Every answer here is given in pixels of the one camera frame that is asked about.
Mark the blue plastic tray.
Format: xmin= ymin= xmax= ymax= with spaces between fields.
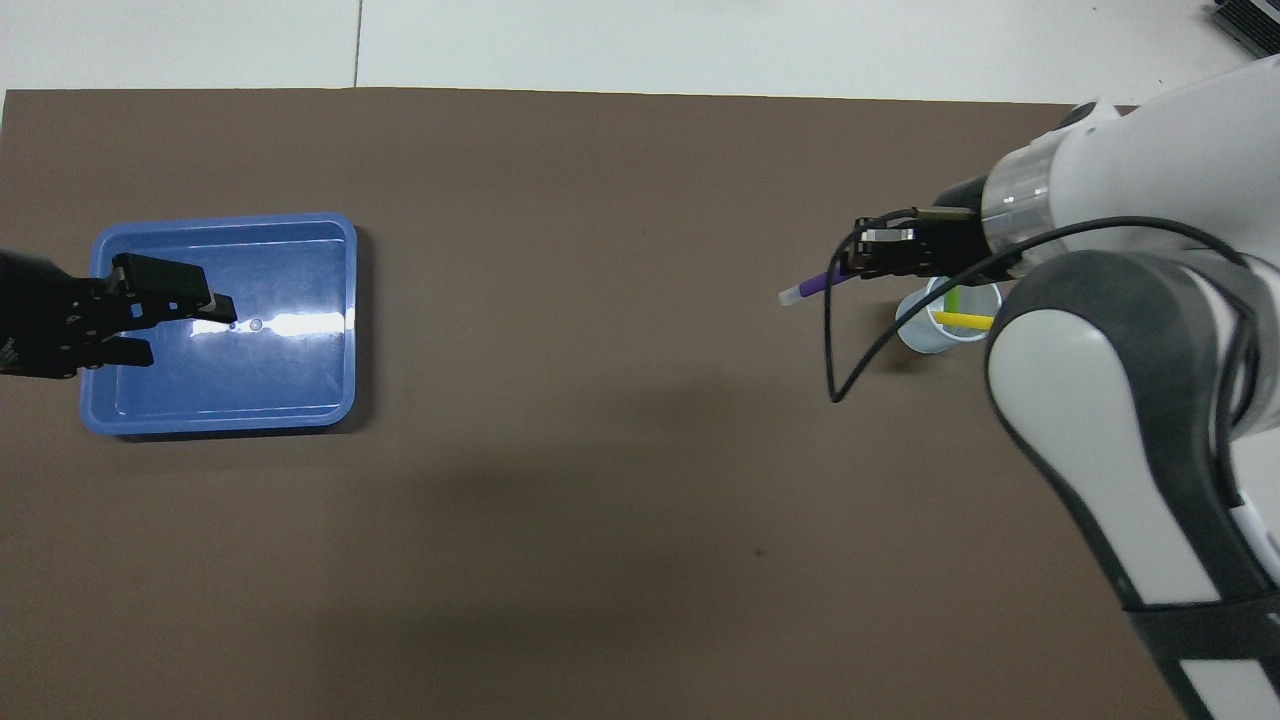
xmin=79 ymin=212 xmax=358 ymax=439

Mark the grey ribbed device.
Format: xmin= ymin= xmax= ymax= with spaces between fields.
xmin=1210 ymin=0 xmax=1280 ymax=59

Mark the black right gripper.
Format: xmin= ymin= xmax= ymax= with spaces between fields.
xmin=848 ymin=175 xmax=991 ymax=279

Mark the purple pen white cap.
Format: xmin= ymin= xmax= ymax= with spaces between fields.
xmin=779 ymin=265 xmax=853 ymax=306

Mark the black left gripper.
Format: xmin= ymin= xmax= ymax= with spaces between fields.
xmin=0 ymin=250 xmax=238 ymax=379

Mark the brown table mat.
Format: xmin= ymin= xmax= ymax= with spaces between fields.
xmin=0 ymin=88 xmax=1201 ymax=720

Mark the translucent plastic cup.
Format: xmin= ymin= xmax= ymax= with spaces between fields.
xmin=895 ymin=278 xmax=1003 ymax=356

